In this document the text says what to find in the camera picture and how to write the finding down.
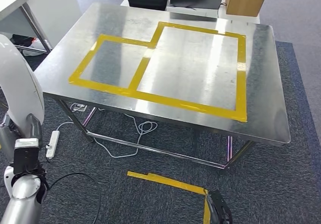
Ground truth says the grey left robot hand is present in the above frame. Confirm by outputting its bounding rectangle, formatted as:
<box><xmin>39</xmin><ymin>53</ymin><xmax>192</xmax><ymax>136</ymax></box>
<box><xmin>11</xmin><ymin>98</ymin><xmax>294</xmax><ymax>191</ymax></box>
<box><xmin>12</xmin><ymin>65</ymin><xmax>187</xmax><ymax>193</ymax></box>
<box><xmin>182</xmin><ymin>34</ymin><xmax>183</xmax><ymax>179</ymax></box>
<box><xmin>0</xmin><ymin>113</ymin><xmax>43</xmax><ymax>163</ymax></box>

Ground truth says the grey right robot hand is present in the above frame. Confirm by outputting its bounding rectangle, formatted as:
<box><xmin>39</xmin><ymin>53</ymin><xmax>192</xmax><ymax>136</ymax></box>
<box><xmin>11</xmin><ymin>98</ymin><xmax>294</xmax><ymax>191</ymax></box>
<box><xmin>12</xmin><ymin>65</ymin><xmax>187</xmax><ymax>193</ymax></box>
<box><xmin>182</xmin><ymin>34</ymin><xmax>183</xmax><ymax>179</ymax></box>
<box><xmin>206</xmin><ymin>189</ymin><xmax>233</xmax><ymax>224</ymax></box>

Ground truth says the white curved car panel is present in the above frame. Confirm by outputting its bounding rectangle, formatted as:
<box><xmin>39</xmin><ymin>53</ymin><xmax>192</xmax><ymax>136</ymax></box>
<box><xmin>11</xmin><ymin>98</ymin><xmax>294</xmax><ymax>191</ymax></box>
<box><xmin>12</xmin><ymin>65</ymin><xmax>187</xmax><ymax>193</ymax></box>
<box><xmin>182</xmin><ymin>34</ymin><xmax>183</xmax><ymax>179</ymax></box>
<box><xmin>0</xmin><ymin>34</ymin><xmax>45</xmax><ymax>138</ymax></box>

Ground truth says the steel workbench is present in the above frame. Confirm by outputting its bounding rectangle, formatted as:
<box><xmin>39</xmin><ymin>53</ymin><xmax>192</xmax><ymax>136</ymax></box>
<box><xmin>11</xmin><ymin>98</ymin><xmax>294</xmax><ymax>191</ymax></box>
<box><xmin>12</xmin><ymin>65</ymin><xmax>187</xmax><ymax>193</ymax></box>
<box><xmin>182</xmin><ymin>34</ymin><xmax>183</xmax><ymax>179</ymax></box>
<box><xmin>33</xmin><ymin>2</ymin><xmax>291</xmax><ymax>172</ymax></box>

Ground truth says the white power strip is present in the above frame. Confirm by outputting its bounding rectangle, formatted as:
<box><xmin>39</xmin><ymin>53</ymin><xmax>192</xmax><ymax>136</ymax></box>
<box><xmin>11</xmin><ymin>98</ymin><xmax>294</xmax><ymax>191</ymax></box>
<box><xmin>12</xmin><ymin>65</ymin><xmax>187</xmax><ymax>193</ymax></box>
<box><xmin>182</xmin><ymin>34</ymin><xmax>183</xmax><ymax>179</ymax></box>
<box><xmin>45</xmin><ymin>130</ymin><xmax>61</xmax><ymax>159</ymax></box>

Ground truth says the yellow floor tape strip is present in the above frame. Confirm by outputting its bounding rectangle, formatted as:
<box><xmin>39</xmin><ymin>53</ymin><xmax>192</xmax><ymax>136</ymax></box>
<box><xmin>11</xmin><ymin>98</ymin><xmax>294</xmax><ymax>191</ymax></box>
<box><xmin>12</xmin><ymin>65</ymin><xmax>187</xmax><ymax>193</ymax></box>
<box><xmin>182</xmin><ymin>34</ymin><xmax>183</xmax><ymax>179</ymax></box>
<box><xmin>126</xmin><ymin>171</ymin><xmax>211</xmax><ymax>224</ymax></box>

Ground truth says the white bag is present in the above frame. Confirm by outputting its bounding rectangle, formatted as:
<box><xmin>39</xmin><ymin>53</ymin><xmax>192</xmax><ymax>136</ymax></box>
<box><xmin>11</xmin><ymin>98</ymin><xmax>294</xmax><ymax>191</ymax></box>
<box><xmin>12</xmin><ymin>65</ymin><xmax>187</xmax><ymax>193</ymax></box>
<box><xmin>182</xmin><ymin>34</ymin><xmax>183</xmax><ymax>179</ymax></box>
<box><xmin>11</xmin><ymin>34</ymin><xmax>48</xmax><ymax>57</ymax></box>

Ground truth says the white desk with steel legs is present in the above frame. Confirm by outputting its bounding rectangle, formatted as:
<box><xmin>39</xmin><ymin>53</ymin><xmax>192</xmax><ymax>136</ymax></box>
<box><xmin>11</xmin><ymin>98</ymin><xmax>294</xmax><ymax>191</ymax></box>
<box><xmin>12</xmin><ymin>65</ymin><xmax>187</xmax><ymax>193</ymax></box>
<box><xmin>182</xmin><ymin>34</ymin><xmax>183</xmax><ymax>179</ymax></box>
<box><xmin>0</xmin><ymin>0</ymin><xmax>83</xmax><ymax>54</ymax></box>

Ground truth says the yellow double-square tape outline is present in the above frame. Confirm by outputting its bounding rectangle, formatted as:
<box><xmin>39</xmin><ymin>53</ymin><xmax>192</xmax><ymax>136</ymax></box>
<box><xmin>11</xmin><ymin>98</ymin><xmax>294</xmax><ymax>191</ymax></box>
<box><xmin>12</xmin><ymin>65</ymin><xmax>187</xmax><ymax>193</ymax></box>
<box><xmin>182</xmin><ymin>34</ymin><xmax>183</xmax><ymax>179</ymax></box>
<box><xmin>68</xmin><ymin>21</ymin><xmax>248</xmax><ymax>123</ymax></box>

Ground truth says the white table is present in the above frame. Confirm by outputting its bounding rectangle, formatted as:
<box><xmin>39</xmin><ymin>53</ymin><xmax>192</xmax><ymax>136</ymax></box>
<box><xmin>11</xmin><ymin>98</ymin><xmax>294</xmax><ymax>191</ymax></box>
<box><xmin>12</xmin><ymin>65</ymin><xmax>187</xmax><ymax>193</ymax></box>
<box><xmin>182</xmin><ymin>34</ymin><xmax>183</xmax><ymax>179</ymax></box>
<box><xmin>120</xmin><ymin>0</ymin><xmax>260</xmax><ymax>25</ymax></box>

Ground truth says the cardboard box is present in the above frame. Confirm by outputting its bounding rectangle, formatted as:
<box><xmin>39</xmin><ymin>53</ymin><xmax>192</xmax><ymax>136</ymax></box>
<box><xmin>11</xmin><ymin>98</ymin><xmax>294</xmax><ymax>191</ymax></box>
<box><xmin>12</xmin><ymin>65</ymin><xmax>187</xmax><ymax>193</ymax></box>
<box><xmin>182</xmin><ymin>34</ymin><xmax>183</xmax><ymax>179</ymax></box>
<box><xmin>225</xmin><ymin>0</ymin><xmax>265</xmax><ymax>18</ymax></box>

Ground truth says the grey laptop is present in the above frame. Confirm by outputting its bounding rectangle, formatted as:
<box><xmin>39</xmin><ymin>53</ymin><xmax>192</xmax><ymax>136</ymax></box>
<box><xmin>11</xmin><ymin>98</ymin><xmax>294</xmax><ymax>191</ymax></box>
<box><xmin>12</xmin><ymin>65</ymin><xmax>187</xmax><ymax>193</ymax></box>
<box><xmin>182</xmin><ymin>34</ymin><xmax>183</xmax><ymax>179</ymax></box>
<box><xmin>170</xmin><ymin>0</ymin><xmax>228</xmax><ymax>19</ymax></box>

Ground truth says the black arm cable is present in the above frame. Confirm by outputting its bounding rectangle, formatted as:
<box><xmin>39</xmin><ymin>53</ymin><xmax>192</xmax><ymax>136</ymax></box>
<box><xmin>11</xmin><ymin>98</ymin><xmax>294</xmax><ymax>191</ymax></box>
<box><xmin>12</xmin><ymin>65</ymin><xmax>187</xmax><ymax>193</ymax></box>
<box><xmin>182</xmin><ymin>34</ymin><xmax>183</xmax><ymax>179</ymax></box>
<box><xmin>47</xmin><ymin>172</ymin><xmax>101</xmax><ymax>224</ymax></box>

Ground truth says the white power cable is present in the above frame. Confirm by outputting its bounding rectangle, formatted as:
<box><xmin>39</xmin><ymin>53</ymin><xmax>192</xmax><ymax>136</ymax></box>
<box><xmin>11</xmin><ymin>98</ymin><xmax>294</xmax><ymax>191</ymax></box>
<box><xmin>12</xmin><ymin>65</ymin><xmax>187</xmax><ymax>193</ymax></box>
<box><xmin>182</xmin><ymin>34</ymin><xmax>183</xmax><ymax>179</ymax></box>
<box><xmin>56</xmin><ymin>103</ymin><xmax>158</xmax><ymax>159</ymax></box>

